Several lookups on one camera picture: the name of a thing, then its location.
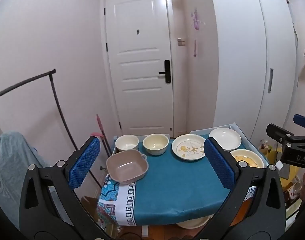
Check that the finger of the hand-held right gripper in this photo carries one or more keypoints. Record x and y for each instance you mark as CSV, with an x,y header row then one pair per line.
x,y
303,122
278,131

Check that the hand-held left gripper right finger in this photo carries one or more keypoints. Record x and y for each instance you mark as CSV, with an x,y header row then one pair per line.
x,y
220,166

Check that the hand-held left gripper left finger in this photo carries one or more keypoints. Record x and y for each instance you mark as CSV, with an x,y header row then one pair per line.
x,y
85,162

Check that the plain white plate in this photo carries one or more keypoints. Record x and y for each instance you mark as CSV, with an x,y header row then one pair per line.
x,y
226,138

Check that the yellow-centred cream plate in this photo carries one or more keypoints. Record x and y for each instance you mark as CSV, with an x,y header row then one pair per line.
x,y
250,157

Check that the duck print plate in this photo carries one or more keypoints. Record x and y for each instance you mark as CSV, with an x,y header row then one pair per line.
x,y
188,147

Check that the yellow paper bag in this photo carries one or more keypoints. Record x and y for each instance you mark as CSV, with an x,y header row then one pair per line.
x,y
271,152

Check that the pink broom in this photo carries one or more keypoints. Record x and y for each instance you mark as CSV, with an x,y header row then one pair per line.
x,y
102,130

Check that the brown cardboard box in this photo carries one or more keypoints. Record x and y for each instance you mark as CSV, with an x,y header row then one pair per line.
x,y
90,205

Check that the white straight-sided bowl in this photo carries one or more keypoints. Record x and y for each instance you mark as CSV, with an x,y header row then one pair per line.
x,y
127,143

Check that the blue patterned tablecloth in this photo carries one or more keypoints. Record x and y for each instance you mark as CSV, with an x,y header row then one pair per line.
x,y
177,187

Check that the cream basin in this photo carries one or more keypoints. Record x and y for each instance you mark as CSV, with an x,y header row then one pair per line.
x,y
192,222

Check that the cream round bowl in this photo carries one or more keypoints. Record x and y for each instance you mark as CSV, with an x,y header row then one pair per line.
x,y
155,145

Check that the black clothes rack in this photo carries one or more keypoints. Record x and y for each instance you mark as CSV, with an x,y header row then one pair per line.
x,y
56,100

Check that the grey-blue cloth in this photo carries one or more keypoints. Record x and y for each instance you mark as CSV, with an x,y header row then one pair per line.
x,y
15,160

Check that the white wardrobe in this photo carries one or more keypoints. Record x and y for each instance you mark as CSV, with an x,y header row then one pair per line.
x,y
242,62

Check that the small white box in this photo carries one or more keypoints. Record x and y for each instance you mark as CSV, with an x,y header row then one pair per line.
x,y
145,231

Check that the white panel door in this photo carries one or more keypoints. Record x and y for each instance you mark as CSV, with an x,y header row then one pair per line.
x,y
140,85

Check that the pink strip wall sticker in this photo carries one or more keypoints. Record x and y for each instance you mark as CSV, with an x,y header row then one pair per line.
x,y
195,48

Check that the wall light switch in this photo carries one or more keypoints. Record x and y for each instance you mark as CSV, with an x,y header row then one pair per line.
x,y
181,41

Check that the purple wall sticker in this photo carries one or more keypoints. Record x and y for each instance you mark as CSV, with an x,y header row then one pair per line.
x,y
197,21

